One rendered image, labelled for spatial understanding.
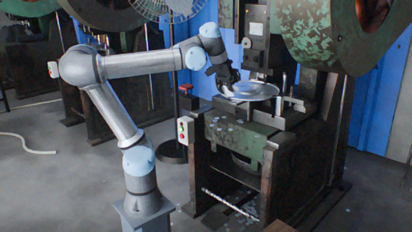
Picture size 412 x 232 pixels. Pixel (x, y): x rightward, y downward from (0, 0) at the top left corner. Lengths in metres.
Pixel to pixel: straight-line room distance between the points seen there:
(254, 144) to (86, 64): 0.80
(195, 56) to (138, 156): 0.43
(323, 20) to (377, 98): 1.66
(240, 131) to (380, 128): 1.44
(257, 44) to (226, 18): 0.19
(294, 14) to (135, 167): 0.74
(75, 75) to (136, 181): 0.43
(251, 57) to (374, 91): 1.30
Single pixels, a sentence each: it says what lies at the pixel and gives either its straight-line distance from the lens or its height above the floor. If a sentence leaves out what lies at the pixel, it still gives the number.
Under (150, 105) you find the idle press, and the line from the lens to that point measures 3.08.
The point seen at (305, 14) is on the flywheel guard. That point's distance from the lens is 1.03.
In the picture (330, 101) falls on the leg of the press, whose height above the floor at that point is 0.69.
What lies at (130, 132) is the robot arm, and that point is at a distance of 1.28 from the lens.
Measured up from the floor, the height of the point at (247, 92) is 0.79.
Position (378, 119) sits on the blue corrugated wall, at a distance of 2.66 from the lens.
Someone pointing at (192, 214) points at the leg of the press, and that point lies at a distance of 1.91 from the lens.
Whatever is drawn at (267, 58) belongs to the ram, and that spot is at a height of 0.94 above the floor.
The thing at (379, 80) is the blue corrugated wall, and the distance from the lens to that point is 2.58.
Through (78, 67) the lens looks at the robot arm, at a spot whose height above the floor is 1.02.
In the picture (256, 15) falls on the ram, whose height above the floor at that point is 1.12.
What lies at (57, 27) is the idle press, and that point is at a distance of 4.46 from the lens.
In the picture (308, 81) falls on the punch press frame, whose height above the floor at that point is 0.79.
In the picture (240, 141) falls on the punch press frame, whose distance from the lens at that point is 1.50.
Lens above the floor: 1.27
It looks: 22 degrees down
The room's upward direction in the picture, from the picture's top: 1 degrees counter-clockwise
